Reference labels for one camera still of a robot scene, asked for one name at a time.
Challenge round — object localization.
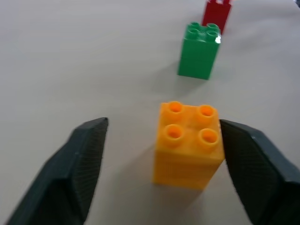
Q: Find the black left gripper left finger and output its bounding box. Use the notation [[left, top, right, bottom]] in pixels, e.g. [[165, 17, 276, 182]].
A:
[[4, 117, 109, 225]]

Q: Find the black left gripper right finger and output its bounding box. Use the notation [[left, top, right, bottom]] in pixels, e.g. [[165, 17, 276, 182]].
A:
[[219, 119, 300, 225]]

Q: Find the orange toy building block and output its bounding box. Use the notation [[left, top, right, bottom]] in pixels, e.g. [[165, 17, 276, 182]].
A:
[[151, 101, 225, 190]]

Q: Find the green toy building block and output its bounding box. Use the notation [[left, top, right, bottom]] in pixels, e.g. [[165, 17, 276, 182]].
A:
[[177, 21, 222, 81]]

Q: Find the red toy building block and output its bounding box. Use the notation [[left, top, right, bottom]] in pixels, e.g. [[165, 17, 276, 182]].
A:
[[202, 0, 233, 35]]

